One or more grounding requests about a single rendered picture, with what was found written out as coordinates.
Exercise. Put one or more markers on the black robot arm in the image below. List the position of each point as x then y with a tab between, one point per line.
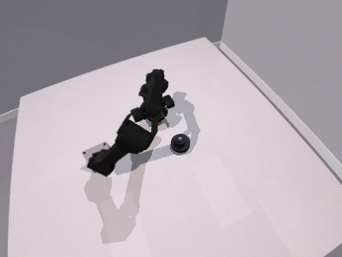
132	138

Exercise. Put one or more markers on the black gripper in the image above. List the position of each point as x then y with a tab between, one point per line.
165	101

